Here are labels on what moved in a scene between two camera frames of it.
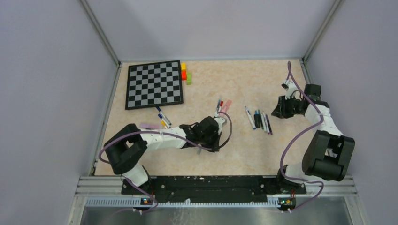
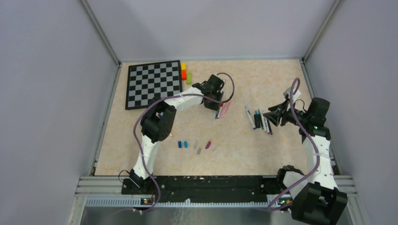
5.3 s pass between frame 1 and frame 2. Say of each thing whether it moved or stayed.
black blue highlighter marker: stayed
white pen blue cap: stayed
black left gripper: moved
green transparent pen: stayed
